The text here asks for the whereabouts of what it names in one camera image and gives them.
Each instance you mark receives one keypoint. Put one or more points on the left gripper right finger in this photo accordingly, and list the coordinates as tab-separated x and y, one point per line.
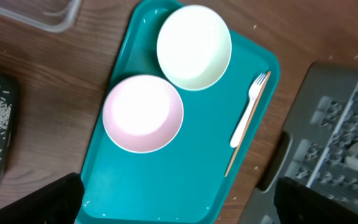
297	204

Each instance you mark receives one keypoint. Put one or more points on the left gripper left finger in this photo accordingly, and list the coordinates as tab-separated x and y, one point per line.
58	202

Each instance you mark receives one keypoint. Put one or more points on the wooden chopstick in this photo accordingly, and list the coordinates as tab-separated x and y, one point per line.
236	149

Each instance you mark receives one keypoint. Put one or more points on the white plastic fork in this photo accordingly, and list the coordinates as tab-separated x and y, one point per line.
253	93

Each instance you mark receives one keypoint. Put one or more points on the white bowl with peanuts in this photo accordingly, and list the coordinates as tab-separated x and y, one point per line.
143	114

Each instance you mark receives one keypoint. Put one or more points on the grey dishwasher rack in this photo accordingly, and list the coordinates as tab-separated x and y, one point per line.
318	147

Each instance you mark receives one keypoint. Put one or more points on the teal serving tray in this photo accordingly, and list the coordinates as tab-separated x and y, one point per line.
188	180

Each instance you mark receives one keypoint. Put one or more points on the clear plastic bin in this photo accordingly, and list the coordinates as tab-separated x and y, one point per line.
49	15

